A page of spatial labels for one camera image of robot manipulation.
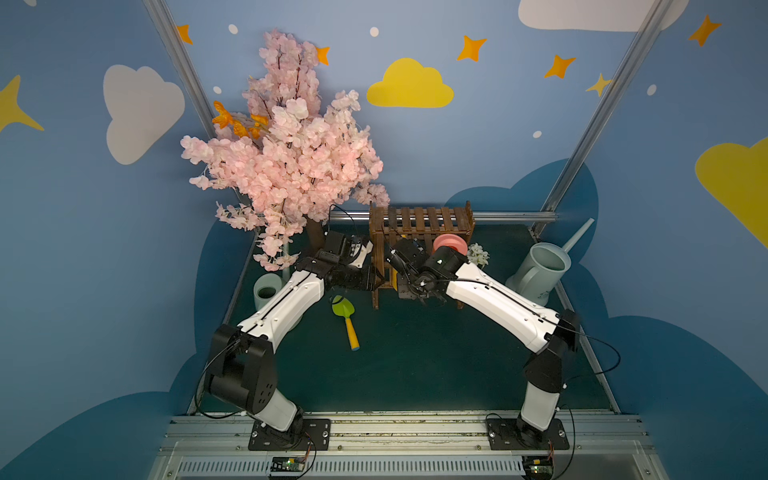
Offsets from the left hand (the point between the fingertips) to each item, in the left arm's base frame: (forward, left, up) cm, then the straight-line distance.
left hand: (378, 275), depth 85 cm
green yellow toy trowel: (-2, +11, -15) cm, 19 cm away
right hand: (-4, -10, +3) cm, 11 cm away
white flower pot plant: (+12, -32, -4) cm, 34 cm away
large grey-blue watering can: (+1, -47, +1) cm, 47 cm away
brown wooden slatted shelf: (+12, -3, +9) cm, 15 cm away
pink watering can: (+6, -21, +9) cm, 24 cm away
